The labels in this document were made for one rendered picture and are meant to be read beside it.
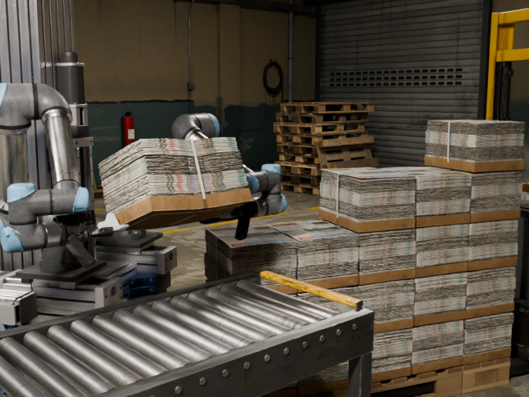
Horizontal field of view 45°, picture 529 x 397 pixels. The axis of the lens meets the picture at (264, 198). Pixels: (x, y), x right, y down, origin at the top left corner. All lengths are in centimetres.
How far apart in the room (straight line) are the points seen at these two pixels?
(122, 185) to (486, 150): 173
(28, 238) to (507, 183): 215
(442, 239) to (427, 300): 29
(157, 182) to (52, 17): 90
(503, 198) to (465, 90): 689
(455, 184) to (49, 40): 180
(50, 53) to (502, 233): 214
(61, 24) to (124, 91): 710
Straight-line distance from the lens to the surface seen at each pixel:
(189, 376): 148
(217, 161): 206
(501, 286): 328
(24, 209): 190
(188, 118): 251
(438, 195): 295
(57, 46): 259
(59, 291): 232
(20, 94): 213
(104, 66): 954
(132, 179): 197
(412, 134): 1054
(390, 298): 290
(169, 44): 1012
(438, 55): 1029
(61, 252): 230
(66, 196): 191
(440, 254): 301
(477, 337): 328
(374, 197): 276
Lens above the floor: 141
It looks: 9 degrees down
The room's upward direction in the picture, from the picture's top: straight up
